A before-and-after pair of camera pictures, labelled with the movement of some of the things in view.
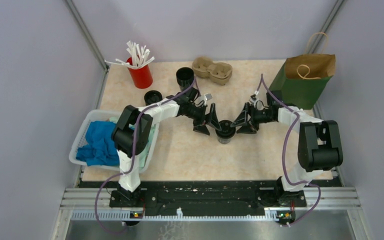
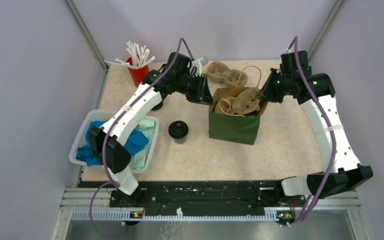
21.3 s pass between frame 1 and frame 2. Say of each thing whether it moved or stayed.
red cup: stayed
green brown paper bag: moved
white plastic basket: stayed
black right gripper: moved
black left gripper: moved
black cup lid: moved
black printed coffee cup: moved
